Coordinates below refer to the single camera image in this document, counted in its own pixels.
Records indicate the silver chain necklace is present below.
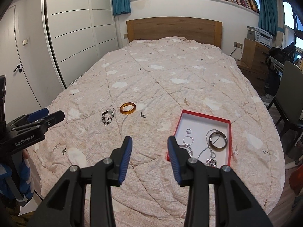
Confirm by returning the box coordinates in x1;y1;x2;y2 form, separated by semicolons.
196;129;225;160

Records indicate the dark olive bangle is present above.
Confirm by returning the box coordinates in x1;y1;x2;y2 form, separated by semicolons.
209;131;228;151

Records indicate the red shallow jewelry box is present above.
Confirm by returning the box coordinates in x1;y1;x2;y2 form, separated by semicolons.
174;110;232;168

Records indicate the silver twisted hoop bracelet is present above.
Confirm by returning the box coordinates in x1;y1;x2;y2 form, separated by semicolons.
182;134;195;146

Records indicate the black white beaded bracelet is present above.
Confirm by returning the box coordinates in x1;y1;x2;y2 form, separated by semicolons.
101;110;115;126

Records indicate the amber bangle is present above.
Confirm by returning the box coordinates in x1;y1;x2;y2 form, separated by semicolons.
119;102;137;115

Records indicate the white door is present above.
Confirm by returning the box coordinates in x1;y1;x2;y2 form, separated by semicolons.
1;6;41;122

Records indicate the silver charm pendant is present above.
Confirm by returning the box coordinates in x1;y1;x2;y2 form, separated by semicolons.
205;153;217;168

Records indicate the grey office chair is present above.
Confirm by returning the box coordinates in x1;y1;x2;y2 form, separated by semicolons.
267;61;302;154

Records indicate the pink cloud-print quilt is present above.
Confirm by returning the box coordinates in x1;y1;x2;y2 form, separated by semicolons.
29;37;285;226

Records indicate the white sliding wardrobe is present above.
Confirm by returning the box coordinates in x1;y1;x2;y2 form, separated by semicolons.
44;0;118;87

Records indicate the wooden nightstand dresser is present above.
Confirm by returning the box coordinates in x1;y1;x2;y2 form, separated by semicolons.
237;38;269;96

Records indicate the black bag on desk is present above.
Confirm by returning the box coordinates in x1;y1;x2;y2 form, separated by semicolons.
269;42;296;64

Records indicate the white printer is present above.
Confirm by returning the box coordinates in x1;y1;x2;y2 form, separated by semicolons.
247;26;273;48

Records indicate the wooden headboard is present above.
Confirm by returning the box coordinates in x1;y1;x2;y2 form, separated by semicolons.
126;16;222;48

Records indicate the teal right curtain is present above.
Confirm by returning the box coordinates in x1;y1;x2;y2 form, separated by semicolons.
258;0;278;36

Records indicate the silver bracelet in box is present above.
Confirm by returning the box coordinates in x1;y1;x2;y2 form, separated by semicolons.
180;145;193;158

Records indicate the wall light switch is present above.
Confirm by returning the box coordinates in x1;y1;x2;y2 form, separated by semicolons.
22;38;28;46

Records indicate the wall power socket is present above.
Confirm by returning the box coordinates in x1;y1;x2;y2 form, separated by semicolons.
234;42;243;49

